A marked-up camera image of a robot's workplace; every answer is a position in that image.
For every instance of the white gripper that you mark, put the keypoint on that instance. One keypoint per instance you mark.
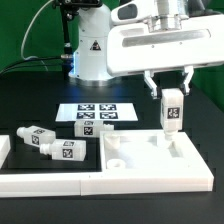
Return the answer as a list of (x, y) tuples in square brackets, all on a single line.
[(158, 35)]

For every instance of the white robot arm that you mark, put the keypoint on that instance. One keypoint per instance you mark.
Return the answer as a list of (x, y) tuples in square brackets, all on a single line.
[(94, 50)]

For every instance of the white sheet with tags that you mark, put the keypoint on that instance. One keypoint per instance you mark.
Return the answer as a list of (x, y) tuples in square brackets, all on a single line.
[(96, 111)]

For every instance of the white L-shaped fence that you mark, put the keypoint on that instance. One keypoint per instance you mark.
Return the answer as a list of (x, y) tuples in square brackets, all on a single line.
[(196, 177)]

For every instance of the white block at left edge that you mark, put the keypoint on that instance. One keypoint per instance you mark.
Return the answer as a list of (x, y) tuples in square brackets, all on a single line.
[(4, 148)]

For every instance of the black camera stand pole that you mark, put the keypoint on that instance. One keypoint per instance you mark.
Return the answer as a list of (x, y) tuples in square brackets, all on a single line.
[(69, 9)]

